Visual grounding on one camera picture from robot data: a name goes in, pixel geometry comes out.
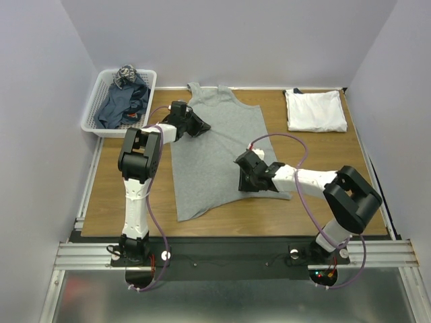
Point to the dark navy tank top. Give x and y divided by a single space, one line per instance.
122 106

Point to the white plastic laundry basket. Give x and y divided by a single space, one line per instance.
100 92

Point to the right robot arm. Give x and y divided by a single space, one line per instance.
352 200

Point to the folded white tank top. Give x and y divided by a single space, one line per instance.
315 112

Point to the aluminium frame rail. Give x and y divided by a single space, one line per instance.
82 257

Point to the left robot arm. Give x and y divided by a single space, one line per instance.
138 163

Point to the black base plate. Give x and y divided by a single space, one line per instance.
249 258

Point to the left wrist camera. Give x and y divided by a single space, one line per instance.
178 103

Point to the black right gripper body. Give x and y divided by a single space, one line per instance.
246 174

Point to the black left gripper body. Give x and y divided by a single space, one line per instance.
182 124

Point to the patterned navy garment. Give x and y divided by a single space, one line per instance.
126 74

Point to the grey tank top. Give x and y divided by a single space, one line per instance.
204 172

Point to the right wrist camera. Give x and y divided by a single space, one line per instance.
259 152

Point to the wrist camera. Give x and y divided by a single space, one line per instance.
178 103
259 152

